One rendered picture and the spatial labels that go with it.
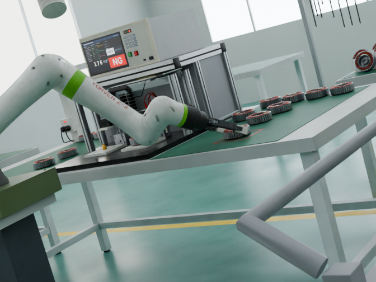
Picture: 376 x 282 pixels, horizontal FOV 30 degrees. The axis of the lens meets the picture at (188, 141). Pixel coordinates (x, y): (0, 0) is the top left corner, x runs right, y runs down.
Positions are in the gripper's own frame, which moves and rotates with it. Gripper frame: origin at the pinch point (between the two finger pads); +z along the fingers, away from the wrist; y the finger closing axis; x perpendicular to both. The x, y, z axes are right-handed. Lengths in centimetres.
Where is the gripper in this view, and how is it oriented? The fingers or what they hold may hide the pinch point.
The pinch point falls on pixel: (235, 130)
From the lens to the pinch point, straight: 285.0
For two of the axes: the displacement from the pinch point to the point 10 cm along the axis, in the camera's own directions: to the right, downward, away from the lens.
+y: -5.1, 0.1, 8.6
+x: -1.8, 9.8, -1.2
